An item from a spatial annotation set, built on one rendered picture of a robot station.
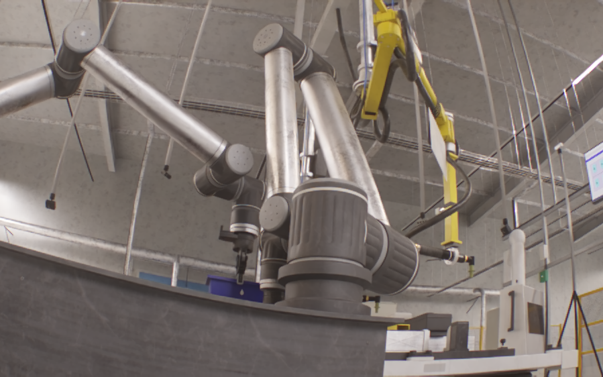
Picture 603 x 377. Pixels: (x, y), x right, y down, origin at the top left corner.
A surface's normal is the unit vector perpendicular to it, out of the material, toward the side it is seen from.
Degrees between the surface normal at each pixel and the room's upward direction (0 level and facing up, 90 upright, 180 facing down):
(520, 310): 90
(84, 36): 90
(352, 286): 90
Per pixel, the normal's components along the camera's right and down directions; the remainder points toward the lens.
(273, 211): -0.62, -0.35
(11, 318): 0.36, -0.34
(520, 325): -0.79, -0.29
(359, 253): 0.76, -0.21
